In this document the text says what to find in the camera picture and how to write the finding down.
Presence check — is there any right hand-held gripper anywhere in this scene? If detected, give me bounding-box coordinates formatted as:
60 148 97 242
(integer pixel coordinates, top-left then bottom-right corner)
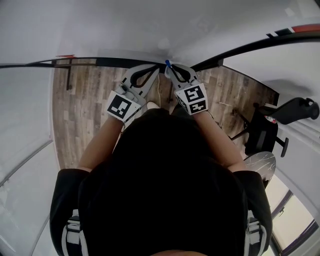
166 63 209 116

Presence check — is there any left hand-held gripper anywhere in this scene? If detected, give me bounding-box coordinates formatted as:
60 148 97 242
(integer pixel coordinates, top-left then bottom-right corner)
106 63 161 124

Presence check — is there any person's left forearm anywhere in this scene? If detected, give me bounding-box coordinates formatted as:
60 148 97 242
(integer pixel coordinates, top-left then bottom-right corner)
76 116 126 174

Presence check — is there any person's right forearm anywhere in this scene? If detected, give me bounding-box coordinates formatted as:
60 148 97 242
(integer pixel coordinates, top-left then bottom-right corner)
194 111 248 174

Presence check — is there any thin dark pole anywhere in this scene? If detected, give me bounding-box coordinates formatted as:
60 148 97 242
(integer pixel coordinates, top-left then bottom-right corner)
167 79 174 105

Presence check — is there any black office chair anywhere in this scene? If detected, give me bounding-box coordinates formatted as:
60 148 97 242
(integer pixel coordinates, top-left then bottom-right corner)
228 102 290 158

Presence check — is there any person in dark shirt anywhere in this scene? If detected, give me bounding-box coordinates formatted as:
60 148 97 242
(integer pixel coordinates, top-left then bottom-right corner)
49 107 274 256

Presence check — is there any round marble table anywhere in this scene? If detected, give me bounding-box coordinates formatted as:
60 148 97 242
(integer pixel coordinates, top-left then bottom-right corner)
243 151 277 181

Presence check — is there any black curved headrest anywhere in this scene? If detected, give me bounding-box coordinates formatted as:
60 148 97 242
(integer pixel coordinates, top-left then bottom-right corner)
269 96 320 126

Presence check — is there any dark-framed window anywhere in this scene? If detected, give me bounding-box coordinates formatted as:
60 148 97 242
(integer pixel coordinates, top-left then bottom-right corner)
270 189 320 256

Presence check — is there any thin white cable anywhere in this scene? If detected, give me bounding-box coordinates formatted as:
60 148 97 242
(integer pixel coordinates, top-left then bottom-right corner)
156 74 163 109

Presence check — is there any dark metal bracket bar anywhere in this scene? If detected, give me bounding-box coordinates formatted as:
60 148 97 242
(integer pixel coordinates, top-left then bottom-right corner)
52 58 97 91

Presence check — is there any grey shoulder strap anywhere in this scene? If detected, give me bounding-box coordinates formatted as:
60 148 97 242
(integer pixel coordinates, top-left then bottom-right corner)
60 209 89 256
243 210 270 256

